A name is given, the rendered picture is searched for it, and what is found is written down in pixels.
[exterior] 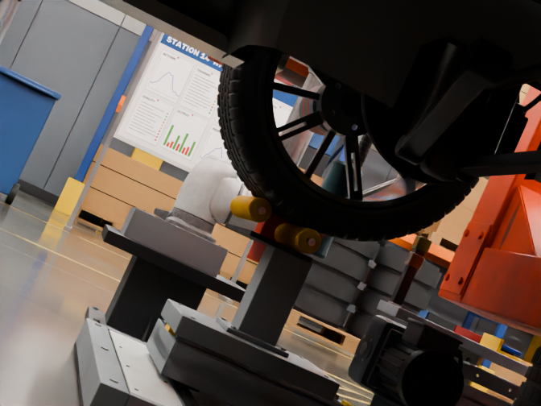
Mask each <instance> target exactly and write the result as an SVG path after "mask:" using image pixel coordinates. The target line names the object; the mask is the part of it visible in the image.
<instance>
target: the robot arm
mask: <svg viewBox="0 0 541 406"><path fill-rule="evenodd" d="M308 71H309V72H310V73H309V74H308V77H307V79H306V81H305V83H304V86H303V88H302V89H305V90H308V91H309V90H310V89H312V88H313V87H315V86H317V85H321V83H320V82H319V81H318V80H317V79H316V77H315V76H314V75H313V73H312V72H311V71H310V70H309V69H308ZM301 100H302V97H298V98H297V100H296V102H295V104H294V106H293V108H292V111H291V113H290V115H289V117H288V119H287V121H286V123H285V124H287V123H289V122H292V121H294V120H296V119H298V118H300V116H299V105H300V103H301ZM302 126H303V123H300V124H299V125H296V126H293V127H291V128H289V129H287V130H284V131H282V132H281V134H280V135H284V134H286V133H288V132H290V131H293V130H295V129H297V128H300V127H302ZM313 134H314V133H313V132H311V131H310V130H306V131H304V132H302V133H299V134H297V135H294V136H292V137H290V138H288V139H285V140H283V141H282V142H283V145H284V147H285V149H286V150H287V153H288V154H289V156H290V157H291V159H292V160H293V161H294V163H295V164H296V165H297V167H298V166H299V163H300V161H301V159H302V157H303V155H304V152H305V151H306V149H307V147H308V144H309V142H310V140H311V138H312V136H313ZM241 195H242V196H249V197H253V195H252V194H251V191H249V190H248V189H247V188H246V187H245V185H244V184H243V183H242V182H241V181H240V180H238V179H237V171H235V170H234V169H233V166H232V164H231V162H230V161H228V160H226V159H222V158H220V157H217V156H215V155H207V156H206V157H204V158H203V159H202V160H201V161H200V162H199V163H198V164H197V165H196V166H195V167H194V168H193V169H192V170H191V171H190V173H189V174H188V175H187V177H186V179H185V181H184V183H183V185H182V187H181V189H180V191H179V194H178V196H177V198H176V203H175V204H174V207H173V209H172V210H171V211H170V210H168V211H166V210H163V209H159V208H156V209H154V212H153V213H154V214H155V215H156V216H158V217H159V218H161V219H163V220H164V221H166V222H169V223H171V224H173V225H175V226H178V227H180V228H182V229H184V230H186V231H188V232H191V233H193V234H195V235H197V236H199V237H202V238H204V239H206V240H208V241H210V242H213V243H216V241H217V240H216V239H215V238H213V237H212V236H211V234H212V232H213V228H214V226H215V225H216V222H218V223H221V224H226V223H229V224H231V225H235V226H239V227H242V228H245V229H248V230H252V231H254V230H255V228H256V226H257V224H258V223H257V222H252V221H249V220H246V219H243V218H239V217H236V216H234V215H233V214H232V212H231V209H230V204H231V201H232V200H233V199H234V198H235V197H237V196H241Z"/></svg>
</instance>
